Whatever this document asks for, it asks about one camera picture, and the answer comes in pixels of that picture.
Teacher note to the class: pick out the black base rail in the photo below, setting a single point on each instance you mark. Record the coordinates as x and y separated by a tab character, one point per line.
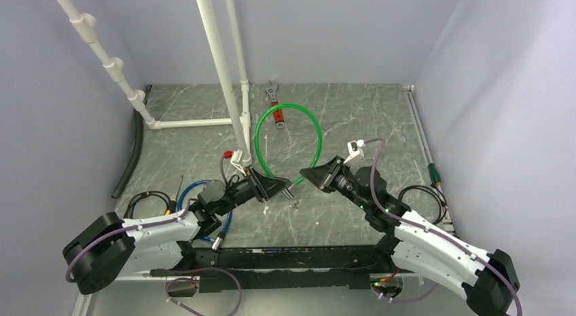
349	266

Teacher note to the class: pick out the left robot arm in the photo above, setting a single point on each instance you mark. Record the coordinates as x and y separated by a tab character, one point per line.
111	246

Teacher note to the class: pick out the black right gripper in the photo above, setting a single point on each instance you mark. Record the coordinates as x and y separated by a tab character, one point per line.
325	175

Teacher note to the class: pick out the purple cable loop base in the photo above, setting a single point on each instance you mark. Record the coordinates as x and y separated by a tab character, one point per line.
202	280

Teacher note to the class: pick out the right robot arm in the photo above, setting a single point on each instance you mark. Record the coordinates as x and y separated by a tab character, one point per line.
486	281

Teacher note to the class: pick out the black foam tube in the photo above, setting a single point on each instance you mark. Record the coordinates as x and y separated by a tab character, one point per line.
135	154

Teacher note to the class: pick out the blue cable lock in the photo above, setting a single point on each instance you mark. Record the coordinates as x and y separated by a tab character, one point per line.
208	221

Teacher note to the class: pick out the red handled adjustable wrench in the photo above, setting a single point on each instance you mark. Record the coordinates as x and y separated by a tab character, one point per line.
271	92

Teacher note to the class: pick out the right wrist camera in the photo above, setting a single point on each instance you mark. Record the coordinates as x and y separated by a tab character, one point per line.
355	152

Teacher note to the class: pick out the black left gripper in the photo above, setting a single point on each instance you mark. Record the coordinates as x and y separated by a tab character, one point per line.
263	186

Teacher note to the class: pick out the green handled screwdriver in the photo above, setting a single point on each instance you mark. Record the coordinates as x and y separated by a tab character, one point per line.
434	175

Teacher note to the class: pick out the green cable lock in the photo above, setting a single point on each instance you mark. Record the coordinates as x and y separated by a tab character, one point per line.
283	152

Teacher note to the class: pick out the white pvc pipe frame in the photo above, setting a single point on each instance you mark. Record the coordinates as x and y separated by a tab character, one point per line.
173	42

